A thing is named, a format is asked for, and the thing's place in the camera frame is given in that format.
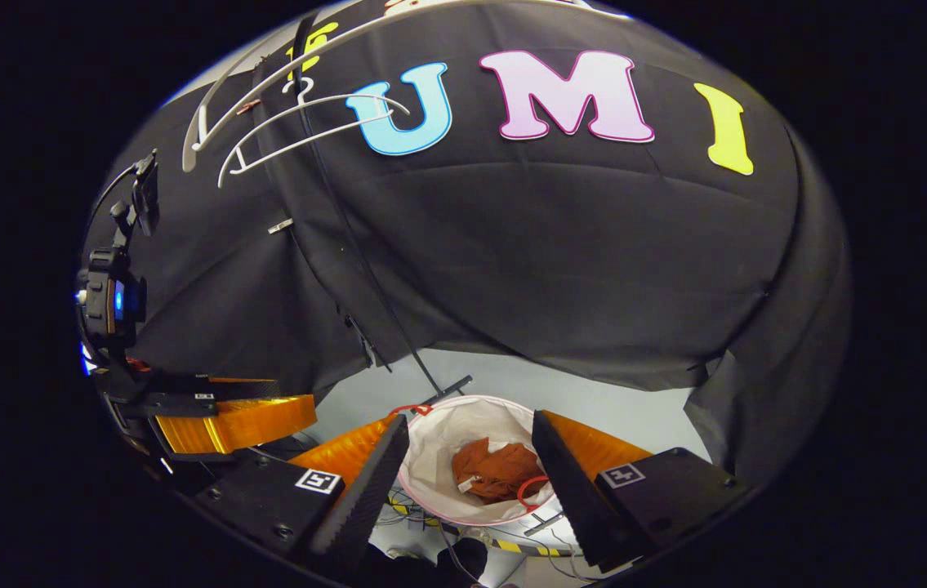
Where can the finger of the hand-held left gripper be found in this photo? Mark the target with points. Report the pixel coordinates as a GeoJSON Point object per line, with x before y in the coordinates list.
{"type": "Point", "coordinates": [226, 380]}
{"type": "Point", "coordinates": [242, 425]}

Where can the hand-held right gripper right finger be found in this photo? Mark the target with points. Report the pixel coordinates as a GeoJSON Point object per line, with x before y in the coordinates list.
{"type": "Point", "coordinates": [569, 490]}

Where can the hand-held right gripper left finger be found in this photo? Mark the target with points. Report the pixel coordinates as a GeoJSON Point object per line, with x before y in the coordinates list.
{"type": "Point", "coordinates": [365, 490]}

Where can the pink white laundry hamper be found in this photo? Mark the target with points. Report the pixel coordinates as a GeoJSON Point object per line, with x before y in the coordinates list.
{"type": "Point", "coordinates": [447, 441]}

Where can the black clothes rack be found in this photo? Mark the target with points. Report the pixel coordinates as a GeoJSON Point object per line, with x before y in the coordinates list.
{"type": "Point", "coordinates": [448, 389]}

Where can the white paper garment tag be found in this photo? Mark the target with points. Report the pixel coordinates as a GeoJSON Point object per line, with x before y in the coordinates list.
{"type": "Point", "coordinates": [465, 484]}

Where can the silver backdrop clip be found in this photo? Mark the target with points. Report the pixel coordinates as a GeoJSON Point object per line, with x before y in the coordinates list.
{"type": "Point", "coordinates": [280, 225]}

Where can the copper backdrop clip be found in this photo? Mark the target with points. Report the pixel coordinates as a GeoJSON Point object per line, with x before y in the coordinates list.
{"type": "Point", "coordinates": [249, 106]}

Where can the black backdrop cloth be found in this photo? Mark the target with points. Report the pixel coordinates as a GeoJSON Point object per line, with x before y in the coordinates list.
{"type": "Point", "coordinates": [553, 245]}

